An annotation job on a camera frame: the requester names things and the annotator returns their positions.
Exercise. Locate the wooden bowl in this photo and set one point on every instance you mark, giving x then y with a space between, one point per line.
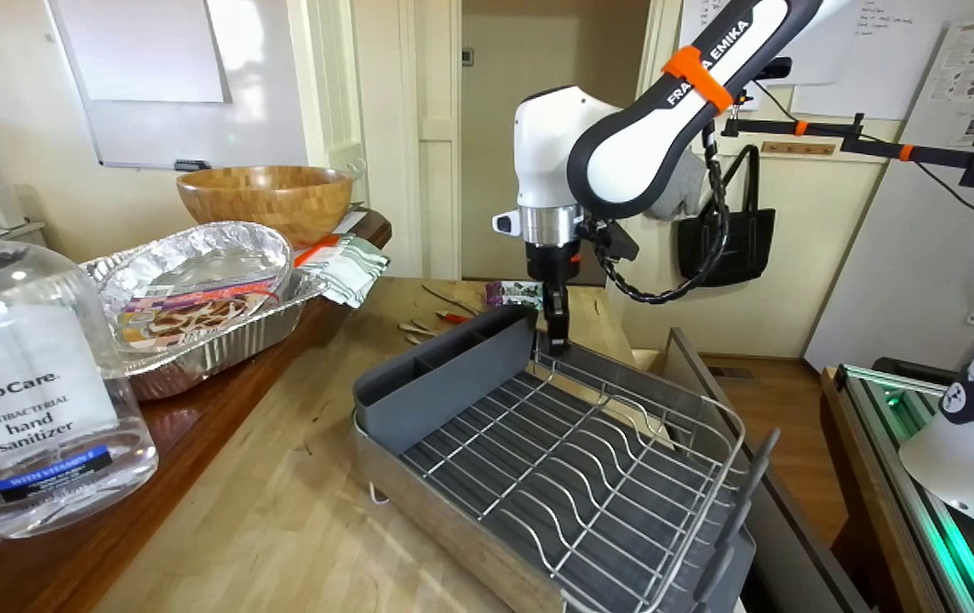
298 202

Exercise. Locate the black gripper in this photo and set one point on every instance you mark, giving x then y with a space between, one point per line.
554 268

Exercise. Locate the aluminium foil tray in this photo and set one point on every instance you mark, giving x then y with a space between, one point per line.
198 302

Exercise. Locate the black handbag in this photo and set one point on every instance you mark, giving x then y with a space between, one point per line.
750 232

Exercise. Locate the whiteboard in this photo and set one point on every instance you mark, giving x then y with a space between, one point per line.
182 80

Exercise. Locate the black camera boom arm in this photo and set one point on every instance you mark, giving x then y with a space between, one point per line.
857 141

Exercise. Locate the small printed packet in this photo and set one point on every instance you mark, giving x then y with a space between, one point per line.
516 294

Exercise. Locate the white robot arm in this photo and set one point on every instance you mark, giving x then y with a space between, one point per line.
584 163

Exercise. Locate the grey metal drying rack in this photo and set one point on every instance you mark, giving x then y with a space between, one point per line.
560 478

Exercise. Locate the clear hand sanitizer bottle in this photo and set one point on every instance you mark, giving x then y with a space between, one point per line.
73 437

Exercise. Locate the orange silicone spatula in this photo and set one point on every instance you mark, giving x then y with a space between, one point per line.
452 319

